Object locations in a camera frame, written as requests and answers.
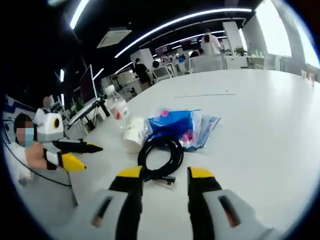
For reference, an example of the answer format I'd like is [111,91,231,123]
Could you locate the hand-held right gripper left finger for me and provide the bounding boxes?
[91,165,145,240]

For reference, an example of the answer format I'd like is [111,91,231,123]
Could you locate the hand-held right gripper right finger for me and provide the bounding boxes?
[186,166,266,240]

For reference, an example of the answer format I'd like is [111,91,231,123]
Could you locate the clear plastic bottle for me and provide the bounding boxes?
[103,84,131,121]

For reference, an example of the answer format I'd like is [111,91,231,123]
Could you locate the white paper cup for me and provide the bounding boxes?
[121,116,146,154]

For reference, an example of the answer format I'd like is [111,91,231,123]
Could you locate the blue flowered tissue packet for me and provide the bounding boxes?
[147,107,202,151]

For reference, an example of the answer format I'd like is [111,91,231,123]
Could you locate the person's left hand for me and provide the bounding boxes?
[26,143,58,171]

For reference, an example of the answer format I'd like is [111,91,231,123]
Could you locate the black tripod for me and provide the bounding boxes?
[67,98,111,131]

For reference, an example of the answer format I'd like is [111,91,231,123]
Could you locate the dark monitor screen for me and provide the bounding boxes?
[79,64,98,105]

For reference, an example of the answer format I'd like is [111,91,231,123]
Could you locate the white table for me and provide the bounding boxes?
[59,68,320,240]

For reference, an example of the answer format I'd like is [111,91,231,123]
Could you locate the clear tape strip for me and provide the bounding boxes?
[173,92,236,99]

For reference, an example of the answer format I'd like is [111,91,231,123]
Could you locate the ceiling air vent panel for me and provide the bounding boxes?
[96,29,133,48]

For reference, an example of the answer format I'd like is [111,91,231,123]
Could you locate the long ceiling light strip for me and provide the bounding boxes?
[69,0,91,30]
[114,7,252,59]

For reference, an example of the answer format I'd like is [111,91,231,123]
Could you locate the white office chair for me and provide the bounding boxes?
[152,66,173,81]

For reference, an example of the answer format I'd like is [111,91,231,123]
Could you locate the white cabinet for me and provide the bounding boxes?
[224,54,248,70]

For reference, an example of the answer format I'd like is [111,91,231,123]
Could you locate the small pink card stand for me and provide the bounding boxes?
[301,67,317,87]

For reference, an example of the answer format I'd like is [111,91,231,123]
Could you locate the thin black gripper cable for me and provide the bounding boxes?
[24,164,73,187]

